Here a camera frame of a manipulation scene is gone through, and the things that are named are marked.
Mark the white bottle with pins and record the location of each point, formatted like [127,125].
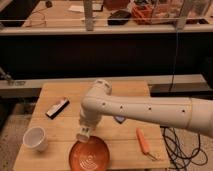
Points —
[84,134]

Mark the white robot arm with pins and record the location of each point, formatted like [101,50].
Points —
[192,114]

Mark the blue sponge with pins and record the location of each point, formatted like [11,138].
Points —
[119,119]

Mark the black and white eraser block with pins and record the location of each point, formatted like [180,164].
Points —
[57,107]

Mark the black object on back table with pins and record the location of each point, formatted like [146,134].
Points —
[119,17]

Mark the orange box on back table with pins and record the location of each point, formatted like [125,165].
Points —
[142,14]

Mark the white paper on back table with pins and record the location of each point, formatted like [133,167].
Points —
[78,8]

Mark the white cup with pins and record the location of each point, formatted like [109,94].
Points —
[35,139]

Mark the metal clamp at left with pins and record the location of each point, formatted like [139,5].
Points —
[8,78]

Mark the orange handled tool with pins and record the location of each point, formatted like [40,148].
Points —
[144,146]

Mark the metal post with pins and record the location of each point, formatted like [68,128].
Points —
[88,12]

